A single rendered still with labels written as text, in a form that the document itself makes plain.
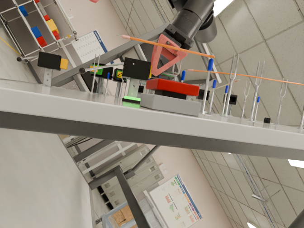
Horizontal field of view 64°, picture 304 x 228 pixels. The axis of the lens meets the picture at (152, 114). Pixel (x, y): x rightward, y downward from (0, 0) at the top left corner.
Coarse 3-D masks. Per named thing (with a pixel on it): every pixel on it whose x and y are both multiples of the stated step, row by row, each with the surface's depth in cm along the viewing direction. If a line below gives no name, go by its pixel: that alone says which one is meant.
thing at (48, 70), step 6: (42, 54) 71; (48, 54) 71; (54, 54) 72; (18, 60) 71; (42, 60) 71; (48, 60) 72; (54, 60) 72; (60, 60) 73; (42, 66) 71; (48, 66) 72; (54, 66) 72; (48, 72) 73; (48, 78) 73; (48, 84) 74
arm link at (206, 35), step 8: (168, 0) 56; (176, 0) 54; (184, 0) 55; (176, 8) 56; (208, 24) 56; (200, 32) 57; (208, 32) 57; (216, 32) 60; (200, 40) 61; (208, 40) 60
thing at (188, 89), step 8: (152, 80) 28; (160, 80) 26; (168, 80) 26; (152, 88) 27; (160, 88) 26; (168, 88) 26; (176, 88) 26; (184, 88) 26; (192, 88) 27; (168, 96) 27; (176, 96) 27; (184, 96) 28
